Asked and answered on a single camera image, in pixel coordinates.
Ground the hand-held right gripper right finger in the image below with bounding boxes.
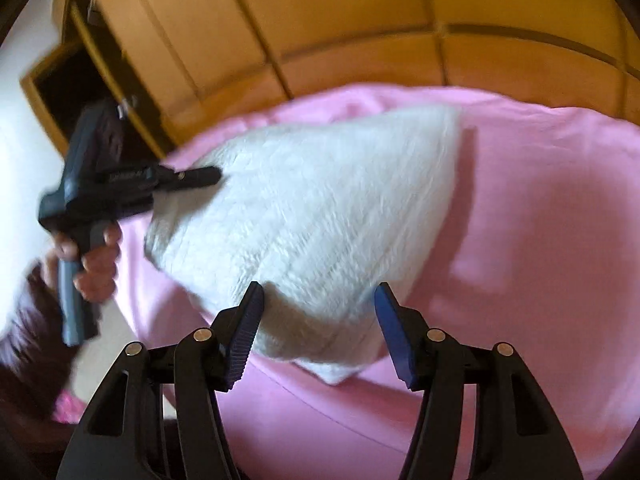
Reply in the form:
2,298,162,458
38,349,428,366
374,281,585,480

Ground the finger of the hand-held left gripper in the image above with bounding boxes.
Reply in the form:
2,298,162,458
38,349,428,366
150,166,224,197

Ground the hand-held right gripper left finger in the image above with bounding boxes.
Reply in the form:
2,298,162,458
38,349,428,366
56,281,265,480

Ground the white knit sweater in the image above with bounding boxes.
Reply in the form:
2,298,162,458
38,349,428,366
144,105,463,387

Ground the person's left forearm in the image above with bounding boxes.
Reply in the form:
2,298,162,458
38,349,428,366
0,260,76,413

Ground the person's left hand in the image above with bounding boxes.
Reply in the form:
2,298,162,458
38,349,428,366
42,222,124,306

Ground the wooden open shelf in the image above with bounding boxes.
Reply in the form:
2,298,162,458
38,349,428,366
20,0,168,161

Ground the pink bed sheet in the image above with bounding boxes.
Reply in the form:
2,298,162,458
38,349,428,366
52,82,640,480

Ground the pink patterned cloth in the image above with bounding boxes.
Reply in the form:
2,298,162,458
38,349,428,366
50,389,85,427

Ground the wooden headboard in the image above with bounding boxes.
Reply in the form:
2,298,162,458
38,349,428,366
75,0,640,161

